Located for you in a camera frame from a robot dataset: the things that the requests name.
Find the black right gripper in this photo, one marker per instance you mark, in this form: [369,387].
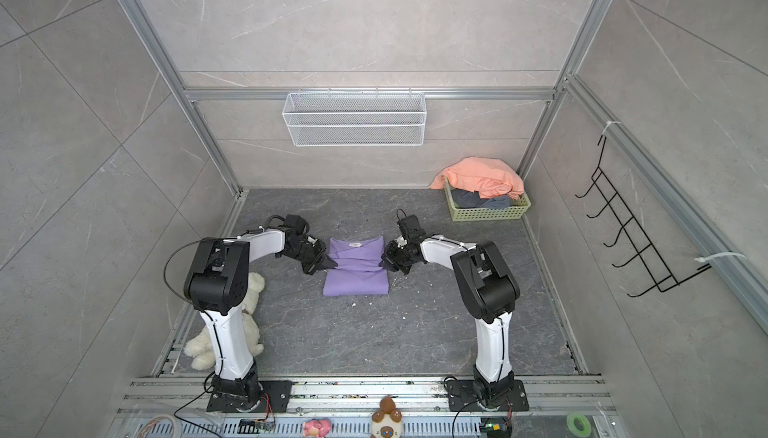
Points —
[390,261]

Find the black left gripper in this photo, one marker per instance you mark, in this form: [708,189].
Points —
[322,261]

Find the purple t shirt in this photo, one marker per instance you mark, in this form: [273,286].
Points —
[358,271]

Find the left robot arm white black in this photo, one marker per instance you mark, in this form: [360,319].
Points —
[216,286]

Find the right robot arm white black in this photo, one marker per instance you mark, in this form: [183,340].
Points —
[489,292]

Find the green plastic basket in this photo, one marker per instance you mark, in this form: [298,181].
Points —
[515,211]

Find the dark blue t shirt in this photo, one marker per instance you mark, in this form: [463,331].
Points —
[466,199]

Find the orange t shirt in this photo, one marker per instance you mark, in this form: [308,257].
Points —
[489,177]

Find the white plush dog toy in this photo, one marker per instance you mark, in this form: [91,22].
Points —
[200,347]

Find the brown white small plush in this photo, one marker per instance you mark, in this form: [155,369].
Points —
[387,420]

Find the pink small toy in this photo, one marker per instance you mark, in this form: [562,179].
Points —
[316,428]

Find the small electronics board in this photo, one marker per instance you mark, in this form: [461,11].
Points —
[254,427]

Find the green yellow electronics box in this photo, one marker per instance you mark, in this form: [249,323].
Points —
[495,428]

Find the green tape roll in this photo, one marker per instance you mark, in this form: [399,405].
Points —
[579,425]

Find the white wire mesh basket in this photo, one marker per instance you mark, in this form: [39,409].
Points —
[317,119]

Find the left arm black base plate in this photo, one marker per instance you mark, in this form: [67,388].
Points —
[246,397]

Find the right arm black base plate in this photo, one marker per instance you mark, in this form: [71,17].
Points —
[474,395]

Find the black wire hook rack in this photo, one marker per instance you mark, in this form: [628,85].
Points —
[632,232]

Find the aluminium frame rail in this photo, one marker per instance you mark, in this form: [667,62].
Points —
[147,34]

